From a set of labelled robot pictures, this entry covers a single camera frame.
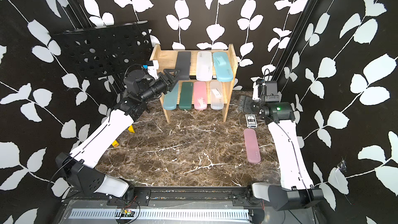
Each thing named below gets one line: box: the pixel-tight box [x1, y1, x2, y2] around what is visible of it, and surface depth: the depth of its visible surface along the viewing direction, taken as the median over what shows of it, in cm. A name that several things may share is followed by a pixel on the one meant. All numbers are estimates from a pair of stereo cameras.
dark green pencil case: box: [179, 81, 194, 110], surface depth 89 cm
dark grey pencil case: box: [175, 50, 192, 81], surface depth 73 cm
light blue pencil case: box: [212, 51, 234, 83], surface depth 73 cm
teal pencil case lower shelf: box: [163, 81, 179, 110], surface depth 86 cm
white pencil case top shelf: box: [195, 50, 213, 82], surface depth 73 cm
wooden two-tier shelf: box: [149, 43, 238, 124], surface depth 80 cm
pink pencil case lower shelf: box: [193, 81, 208, 110], surface depth 90 cm
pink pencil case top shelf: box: [243, 128, 261, 163], surface depth 93 cm
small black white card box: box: [245, 114, 258, 129], surface depth 103 cm
